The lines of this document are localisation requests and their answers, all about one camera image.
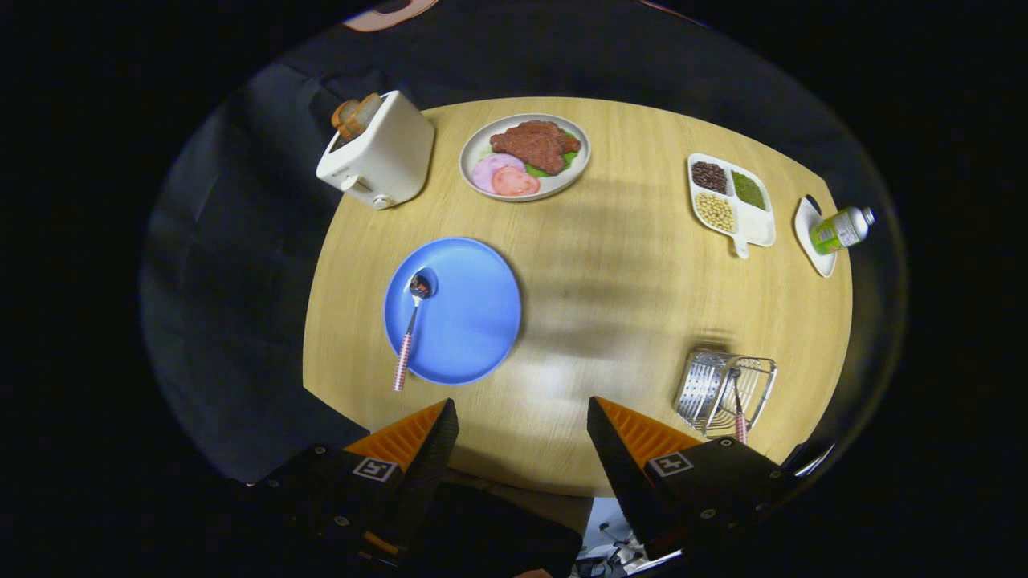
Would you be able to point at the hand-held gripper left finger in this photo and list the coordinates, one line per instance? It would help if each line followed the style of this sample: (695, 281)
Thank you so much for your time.
(430, 457)

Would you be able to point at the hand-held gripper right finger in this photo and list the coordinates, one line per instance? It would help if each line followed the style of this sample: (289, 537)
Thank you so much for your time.
(614, 457)

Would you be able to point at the blue round plate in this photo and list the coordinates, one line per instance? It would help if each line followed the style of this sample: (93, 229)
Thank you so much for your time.
(470, 321)

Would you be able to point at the pile of yellow soybeans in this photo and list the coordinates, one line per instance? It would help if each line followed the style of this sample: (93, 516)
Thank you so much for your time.
(715, 213)

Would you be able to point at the white divided dish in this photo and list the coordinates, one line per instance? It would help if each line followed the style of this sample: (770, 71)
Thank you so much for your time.
(756, 225)

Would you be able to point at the red ham slice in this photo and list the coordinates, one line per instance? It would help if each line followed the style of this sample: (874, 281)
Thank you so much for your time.
(516, 183)

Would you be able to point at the pink ham slice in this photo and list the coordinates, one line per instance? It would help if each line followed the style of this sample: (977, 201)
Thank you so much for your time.
(486, 170)

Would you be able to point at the pile of red beans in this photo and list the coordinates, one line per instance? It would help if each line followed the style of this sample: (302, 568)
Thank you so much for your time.
(710, 177)

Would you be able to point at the green lettuce leaf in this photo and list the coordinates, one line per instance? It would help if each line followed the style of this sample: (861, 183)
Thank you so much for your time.
(535, 170)

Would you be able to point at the pile of green beans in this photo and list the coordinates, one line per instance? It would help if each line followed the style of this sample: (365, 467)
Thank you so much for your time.
(748, 190)

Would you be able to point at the small white dish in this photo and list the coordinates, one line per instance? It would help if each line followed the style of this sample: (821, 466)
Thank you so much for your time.
(807, 229)

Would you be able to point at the white toaster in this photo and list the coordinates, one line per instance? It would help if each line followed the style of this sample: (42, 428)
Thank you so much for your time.
(389, 156)

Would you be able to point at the white oval plate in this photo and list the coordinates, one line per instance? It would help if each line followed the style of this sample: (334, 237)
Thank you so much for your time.
(478, 148)

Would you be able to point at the green and white bottle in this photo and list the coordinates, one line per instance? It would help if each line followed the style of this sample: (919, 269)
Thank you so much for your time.
(839, 229)

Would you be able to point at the brown meat steak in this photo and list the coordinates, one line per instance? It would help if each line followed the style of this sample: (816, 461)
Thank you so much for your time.
(538, 143)

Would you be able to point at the toasted bread slices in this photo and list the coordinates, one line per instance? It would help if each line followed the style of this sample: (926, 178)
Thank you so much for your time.
(357, 116)

